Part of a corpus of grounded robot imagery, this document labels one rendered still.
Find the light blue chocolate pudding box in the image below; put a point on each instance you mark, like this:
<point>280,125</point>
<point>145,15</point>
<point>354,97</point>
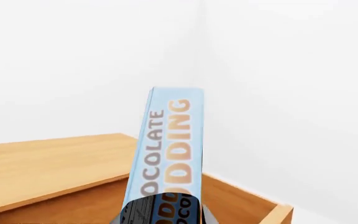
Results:
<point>172,140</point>

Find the light wooden cabinet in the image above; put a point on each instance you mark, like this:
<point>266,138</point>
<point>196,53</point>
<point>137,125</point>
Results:
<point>48,163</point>

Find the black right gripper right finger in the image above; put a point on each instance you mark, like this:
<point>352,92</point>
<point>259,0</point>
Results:
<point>208,215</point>

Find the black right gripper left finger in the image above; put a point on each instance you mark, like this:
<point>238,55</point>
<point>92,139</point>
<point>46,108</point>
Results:
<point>154,210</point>

